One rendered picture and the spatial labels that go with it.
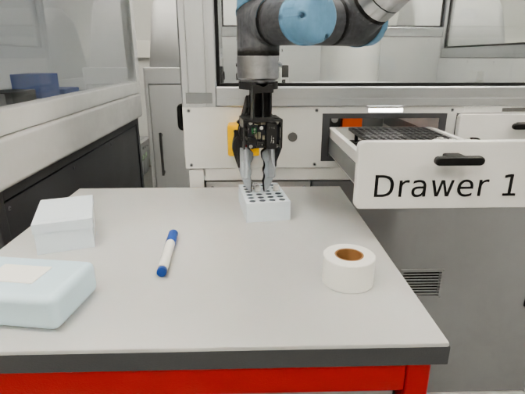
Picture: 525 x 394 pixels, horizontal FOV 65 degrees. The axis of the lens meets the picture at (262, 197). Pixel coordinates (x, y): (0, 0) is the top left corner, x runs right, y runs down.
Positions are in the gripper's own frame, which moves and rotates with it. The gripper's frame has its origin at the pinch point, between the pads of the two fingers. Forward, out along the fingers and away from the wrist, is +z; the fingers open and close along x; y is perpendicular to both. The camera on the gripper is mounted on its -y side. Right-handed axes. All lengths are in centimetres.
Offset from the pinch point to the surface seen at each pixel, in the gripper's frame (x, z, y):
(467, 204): 31.5, -1.2, 21.6
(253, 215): -1.9, 3.7, 7.6
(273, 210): 1.8, 3.0, 7.6
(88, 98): -42, -12, -56
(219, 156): -6.0, -1.8, -18.0
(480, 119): 54, -11, -8
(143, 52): -51, -29, -340
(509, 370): 77, 64, -7
